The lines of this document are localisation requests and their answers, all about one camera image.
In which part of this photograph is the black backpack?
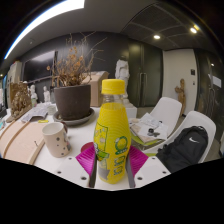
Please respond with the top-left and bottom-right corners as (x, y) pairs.
(155, 125), (209, 174)

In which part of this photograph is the cardboard box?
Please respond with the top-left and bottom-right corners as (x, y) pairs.
(82, 70), (110, 108)

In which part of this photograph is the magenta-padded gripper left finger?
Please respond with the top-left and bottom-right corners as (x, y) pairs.
(54, 145), (98, 190)

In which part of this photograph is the yellow drink bottle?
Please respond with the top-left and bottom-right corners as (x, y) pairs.
(93, 78), (132, 185)

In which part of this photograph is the light wooden board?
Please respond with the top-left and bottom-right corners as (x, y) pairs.
(0, 119), (46, 166)

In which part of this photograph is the white pedestal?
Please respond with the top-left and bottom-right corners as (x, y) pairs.
(123, 98), (138, 119)

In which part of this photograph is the dark double door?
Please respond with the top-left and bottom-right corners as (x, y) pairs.
(128, 41), (164, 108)

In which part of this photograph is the grey plant saucer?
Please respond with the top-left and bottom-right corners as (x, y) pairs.
(52, 107), (96, 127)

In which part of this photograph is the white dotted mug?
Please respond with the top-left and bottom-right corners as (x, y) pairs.
(41, 121), (72, 158)

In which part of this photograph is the green folder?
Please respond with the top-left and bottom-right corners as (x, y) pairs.
(130, 131), (163, 148)

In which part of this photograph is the stack of printed papers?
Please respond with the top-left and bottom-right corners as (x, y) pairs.
(20, 104), (50, 124)

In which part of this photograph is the tall white statue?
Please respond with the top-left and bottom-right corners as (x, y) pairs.
(114, 56), (131, 100)

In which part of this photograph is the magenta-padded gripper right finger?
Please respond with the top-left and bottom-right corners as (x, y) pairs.
(125, 145), (172, 189)

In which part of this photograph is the long ceiling light strip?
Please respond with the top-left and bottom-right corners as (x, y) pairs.
(3, 0), (86, 60)

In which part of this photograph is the dark wall screen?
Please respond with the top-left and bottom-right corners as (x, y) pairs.
(22, 49), (58, 83)

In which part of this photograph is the wooden figure sculpture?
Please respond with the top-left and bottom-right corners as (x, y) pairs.
(174, 78), (187, 118)

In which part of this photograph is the small white bust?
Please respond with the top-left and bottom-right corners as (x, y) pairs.
(43, 85), (52, 104)
(29, 84), (39, 108)

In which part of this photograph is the pile of papers on chair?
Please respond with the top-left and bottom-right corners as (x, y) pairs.
(129, 112), (169, 145)

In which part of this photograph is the dried plant in brown pot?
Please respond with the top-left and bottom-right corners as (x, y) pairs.
(46, 32), (108, 122)

